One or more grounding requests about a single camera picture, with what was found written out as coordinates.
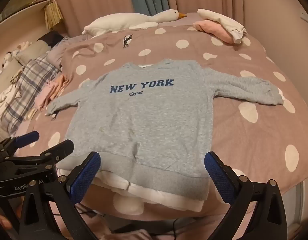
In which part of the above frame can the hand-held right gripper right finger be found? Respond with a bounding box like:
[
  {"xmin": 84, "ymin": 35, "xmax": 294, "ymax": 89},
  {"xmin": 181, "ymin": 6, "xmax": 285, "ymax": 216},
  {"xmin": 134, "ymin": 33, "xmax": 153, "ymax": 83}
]
[{"xmin": 204, "ymin": 151, "xmax": 288, "ymax": 240}]

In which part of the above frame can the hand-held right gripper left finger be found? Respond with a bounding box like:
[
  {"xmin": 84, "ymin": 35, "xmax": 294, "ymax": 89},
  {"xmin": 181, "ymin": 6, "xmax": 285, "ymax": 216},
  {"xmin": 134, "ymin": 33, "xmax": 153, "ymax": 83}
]
[{"xmin": 19, "ymin": 151, "xmax": 102, "ymax": 240}]

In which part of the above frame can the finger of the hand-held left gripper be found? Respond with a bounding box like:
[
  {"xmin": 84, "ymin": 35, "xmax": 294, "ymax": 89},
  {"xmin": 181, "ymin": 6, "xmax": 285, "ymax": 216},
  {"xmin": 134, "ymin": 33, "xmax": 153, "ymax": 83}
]
[
  {"xmin": 5, "ymin": 140, "xmax": 75, "ymax": 168},
  {"xmin": 0, "ymin": 131, "xmax": 40, "ymax": 159}
]

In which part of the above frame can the light grey-blue sweatshirt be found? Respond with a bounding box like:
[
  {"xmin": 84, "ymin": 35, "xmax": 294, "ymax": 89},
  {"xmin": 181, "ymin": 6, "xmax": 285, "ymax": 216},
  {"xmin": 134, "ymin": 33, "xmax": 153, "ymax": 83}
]
[{"xmin": 45, "ymin": 59, "xmax": 285, "ymax": 214}]

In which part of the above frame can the pile of pink clothes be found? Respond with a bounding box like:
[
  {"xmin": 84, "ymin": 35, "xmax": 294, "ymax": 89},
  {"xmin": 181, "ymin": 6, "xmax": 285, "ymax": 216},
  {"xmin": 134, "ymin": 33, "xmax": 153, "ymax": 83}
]
[{"xmin": 34, "ymin": 75, "xmax": 70, "ymax": 110}]

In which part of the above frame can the pink polka-dot blanket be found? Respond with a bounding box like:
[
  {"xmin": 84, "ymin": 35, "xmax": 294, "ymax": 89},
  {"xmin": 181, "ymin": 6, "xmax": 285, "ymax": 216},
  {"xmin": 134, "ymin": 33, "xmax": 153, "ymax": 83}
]
[{"xmin": 32, "ymin": 12, "xmax": 308, "ymax": 218}]

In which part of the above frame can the plaid checked cloth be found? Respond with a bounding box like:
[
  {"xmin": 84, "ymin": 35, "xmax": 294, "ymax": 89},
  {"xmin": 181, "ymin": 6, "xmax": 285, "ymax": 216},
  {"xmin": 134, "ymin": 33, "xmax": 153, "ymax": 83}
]
[{"xmin": 0, "ymin": 54, "xmax": 60, "ymax": 128}]

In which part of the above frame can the grey pillow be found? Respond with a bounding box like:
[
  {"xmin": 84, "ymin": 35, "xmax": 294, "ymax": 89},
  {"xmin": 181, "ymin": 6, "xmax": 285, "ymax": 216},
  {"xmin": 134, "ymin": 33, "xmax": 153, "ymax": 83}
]
[{"xmin": 0, "ymin": 39, "xmax": 52, "ymax": 90}]

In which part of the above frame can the dark cloth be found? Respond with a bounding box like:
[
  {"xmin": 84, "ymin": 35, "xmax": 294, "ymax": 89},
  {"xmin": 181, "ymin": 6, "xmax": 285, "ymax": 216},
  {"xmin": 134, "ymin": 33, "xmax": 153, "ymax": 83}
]
[{"xmin": 37, "ymin": 31, "xmax": 65, "ymax": 48}]

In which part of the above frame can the beige straw tassel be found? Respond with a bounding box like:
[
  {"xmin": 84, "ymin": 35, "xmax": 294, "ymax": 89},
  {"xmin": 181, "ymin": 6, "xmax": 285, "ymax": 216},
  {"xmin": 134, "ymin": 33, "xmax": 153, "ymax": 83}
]
[{"xmin": 44, "ymin": 0, "xmax": 64, "ymax": 30}]

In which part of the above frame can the white goose plush toy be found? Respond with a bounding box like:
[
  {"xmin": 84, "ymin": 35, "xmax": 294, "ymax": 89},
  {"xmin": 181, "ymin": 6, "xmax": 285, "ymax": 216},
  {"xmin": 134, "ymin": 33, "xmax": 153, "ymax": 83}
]
[{"xmin": 81, "ymin": 9, "xmax": 188, "ymax": 37}]

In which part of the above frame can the folded pink garment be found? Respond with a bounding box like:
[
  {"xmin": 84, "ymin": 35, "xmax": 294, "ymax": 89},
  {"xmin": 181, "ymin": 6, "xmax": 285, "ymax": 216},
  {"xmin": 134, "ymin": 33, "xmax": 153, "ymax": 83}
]
[{"xmin": 193, "ymin": 19, "xmax": 236, "ymax": 44}]

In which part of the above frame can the white ruffled garment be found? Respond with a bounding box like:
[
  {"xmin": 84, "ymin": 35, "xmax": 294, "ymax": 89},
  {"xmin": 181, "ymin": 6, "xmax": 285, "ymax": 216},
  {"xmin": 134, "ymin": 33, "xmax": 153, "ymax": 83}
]
[{"xmin": 197, "ymin": 8, "xmax": 248, "ymax": 44}]

